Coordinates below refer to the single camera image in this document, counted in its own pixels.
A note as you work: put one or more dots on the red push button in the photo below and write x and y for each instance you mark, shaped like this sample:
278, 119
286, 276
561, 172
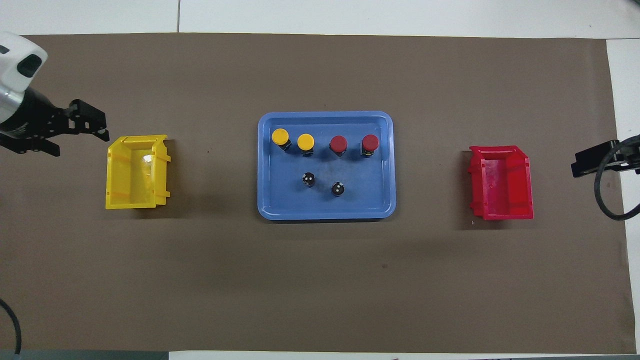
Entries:
338, 143
370, 142

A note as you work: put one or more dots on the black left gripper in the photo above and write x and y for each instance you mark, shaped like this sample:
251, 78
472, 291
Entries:
30, 120

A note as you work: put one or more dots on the red plastic bin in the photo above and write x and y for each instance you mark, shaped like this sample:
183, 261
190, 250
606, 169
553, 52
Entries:
500, 185

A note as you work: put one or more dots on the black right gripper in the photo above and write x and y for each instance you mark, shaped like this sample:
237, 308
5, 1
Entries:
585, 162

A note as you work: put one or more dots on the yellow plastic bin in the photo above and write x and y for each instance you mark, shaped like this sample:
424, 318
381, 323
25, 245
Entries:
131, 201

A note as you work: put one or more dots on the black cylinder component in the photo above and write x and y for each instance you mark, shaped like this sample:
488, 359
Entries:
308, 179
338, 188

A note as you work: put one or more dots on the blue plastic tray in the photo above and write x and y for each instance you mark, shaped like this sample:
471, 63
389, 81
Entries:
325, 205

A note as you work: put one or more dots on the brown paper table mat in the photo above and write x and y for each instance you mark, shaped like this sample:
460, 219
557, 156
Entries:
320, 280

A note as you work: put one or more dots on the yellow push button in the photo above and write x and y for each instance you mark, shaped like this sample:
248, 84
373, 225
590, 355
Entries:
305, 142
280, 136

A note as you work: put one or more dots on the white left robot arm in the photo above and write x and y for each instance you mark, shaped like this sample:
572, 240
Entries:
11, 75

